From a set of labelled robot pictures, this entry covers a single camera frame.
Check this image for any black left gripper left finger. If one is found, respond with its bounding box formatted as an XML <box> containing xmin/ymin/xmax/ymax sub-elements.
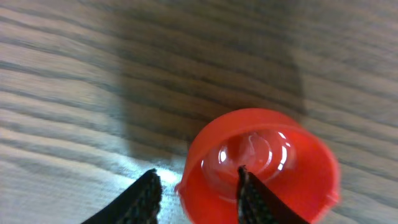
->
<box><xmin>82</xmin><ymin>169</ymin><xmax>162</xmax><ymax>224</ymax></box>

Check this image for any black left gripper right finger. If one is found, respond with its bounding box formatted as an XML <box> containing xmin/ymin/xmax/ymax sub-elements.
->
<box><xmin>236</xmin><ymin>166</ymin><xmax>308</xmax><ymax>224</ymax></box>

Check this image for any red plastic measuring scoop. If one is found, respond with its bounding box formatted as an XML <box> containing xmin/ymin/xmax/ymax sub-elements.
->
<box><xmin>176</xmin><ymin>108</ymin><xmax>340</xmax><ymax>223</ymax></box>

